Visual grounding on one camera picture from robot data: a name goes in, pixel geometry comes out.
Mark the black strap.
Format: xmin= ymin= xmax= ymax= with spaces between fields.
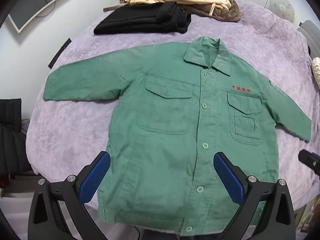
xmin=48 ymin=38 xmax=72 ymax=69

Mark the purple fleece blanket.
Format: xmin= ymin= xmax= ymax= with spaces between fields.
xmin=25 ymin=0 xmax=320 ymax=220

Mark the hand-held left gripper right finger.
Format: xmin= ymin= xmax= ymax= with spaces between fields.
xmin=212 ymin=151 xmax=297 ymax=240

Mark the black padded object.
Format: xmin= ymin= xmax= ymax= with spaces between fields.
xmin=0 ymin=99 xmax=33 ymax=188

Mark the white round patterned object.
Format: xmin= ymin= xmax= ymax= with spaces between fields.
xmin=269 ymin=0 xmax=293 ymax=20

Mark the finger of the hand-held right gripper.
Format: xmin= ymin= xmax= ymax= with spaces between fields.
xmin=298 ymin=149 xmax=320 ymax=177

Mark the black monitor cable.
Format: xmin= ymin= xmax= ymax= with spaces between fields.
xmin=37 ymin=1 xmax=56 ymax=17

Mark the cream woven object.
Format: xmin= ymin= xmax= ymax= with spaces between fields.
xmin=312 ymin=57 xmax=320 ymax=90

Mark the brown knitted garment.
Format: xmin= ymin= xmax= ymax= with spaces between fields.
xmin=103 ymin=0 xmax=242 ymax=22

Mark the black folded garment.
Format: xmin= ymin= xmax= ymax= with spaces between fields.
xmin=93 ymin=1 xmax=192 ymax=35

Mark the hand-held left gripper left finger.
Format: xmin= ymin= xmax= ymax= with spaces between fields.
xmin=27 ymin=151 xmax=111 ymax=240

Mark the wall-mounted curved monitor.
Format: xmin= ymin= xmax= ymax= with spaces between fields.
xmin=7 ymin=0 xmax=72 ymax=33

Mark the green button-up jacket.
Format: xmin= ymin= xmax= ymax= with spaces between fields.
xmin=43 ymin=37 xmax=312 ymax=238

